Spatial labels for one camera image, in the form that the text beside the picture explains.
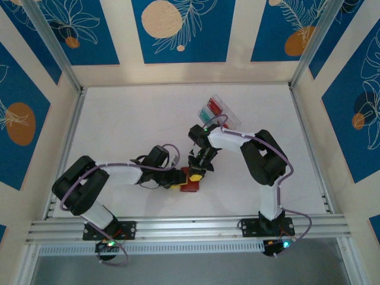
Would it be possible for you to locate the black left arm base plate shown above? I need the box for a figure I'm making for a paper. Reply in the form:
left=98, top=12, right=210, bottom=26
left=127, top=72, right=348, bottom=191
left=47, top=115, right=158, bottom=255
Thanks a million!
left=82, top=221, right=137, bottom=240

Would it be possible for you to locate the clear acrylic card box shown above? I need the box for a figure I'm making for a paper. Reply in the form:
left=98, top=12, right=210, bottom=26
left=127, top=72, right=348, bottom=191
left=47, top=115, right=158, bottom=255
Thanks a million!
left=197, top=94, right=242, bottom=131

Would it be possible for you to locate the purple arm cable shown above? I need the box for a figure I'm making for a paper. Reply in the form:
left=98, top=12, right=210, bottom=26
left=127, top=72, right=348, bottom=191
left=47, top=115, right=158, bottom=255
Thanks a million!
left=61, top=144, right=182, bottom=266
left=204, top=115, right=312, bottom=248

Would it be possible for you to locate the aluminium mounting rail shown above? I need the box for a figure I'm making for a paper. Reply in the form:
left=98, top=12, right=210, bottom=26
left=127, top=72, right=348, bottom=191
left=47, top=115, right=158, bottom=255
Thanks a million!
left=25, top=215, right=348, bottom=245

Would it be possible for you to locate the white slotted cable duct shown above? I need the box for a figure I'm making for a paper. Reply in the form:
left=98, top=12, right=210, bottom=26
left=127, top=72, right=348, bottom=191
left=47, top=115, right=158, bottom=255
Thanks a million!
left=38, top=240, right=265, bottom=257

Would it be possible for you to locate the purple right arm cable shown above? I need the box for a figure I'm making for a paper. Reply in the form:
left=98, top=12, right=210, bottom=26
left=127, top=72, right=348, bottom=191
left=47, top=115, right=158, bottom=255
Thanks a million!
left=204, top=115, right=312, bottom=248

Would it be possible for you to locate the red leather card holder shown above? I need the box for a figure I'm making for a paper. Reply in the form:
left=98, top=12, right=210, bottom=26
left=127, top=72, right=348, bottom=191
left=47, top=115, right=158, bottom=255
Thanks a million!
left=178, top=167, right=202, bottom=193

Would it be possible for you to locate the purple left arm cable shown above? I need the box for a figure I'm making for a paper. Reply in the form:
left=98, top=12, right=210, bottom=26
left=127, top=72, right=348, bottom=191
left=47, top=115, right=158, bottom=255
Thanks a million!
left=61, top=144, right=182, bottom=266

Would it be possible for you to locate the aluminium frame post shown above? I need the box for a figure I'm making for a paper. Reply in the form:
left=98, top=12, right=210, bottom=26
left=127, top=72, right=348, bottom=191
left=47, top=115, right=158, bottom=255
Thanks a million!
left=22, top=0, right=84, bottom=93
left=289, top=0, right=347, bottom=90

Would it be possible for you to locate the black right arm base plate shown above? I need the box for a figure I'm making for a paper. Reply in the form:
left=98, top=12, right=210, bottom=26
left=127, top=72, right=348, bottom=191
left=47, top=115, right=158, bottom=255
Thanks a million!
left=239, top=218, right=296, bottom=238

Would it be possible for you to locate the row of white cards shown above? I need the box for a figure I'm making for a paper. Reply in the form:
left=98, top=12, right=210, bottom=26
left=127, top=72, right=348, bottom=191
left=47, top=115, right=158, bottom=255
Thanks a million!
left=207, top=97, right=225, bottom=115

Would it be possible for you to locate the aluminium frame leg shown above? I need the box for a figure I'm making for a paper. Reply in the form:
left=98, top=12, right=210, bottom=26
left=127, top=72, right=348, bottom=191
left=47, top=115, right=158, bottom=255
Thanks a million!
left=14, top=243, right=41, bottom=285
left=337, top=237, right=368, bottom=285

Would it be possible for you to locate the teal card stack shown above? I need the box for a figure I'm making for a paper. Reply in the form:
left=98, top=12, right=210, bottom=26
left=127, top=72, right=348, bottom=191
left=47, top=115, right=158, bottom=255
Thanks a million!
left=200, top=108, right=216, bottom=124

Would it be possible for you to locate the aluminium side rail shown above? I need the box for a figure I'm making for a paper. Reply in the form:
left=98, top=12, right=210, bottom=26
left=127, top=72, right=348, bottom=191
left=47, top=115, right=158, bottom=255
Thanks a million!
left=289, top=84, right=335, bottom=214
left=43, top=87, right=88, bottom=220

